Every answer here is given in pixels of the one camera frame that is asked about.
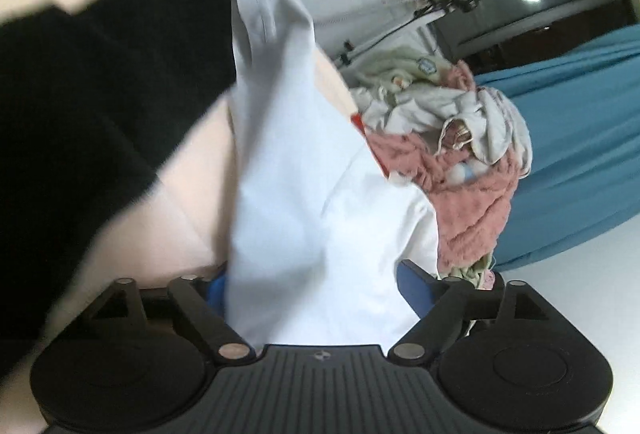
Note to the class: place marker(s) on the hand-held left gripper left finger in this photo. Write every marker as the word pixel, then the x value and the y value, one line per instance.
pixel 216 293

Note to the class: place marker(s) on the pale green garment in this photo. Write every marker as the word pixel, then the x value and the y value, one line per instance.
pixel 395 64

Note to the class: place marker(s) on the grey white garment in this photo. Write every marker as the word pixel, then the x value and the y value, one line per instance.
pixel 435 107

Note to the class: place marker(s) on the blue cloth cover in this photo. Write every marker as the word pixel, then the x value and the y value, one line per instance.
pixel 575 154

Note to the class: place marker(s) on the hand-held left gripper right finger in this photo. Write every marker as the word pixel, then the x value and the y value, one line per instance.
pixel 411 285

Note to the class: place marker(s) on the white shirt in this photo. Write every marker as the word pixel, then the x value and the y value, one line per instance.
pixel 310 214

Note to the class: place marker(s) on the pile of mixed clothes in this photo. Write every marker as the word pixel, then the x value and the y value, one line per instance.
pixel 470 209

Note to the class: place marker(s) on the white and blue small garment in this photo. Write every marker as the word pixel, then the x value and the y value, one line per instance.
pixel 465 173

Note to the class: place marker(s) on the black and cream garment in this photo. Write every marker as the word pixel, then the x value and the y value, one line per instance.
pixel 90 104

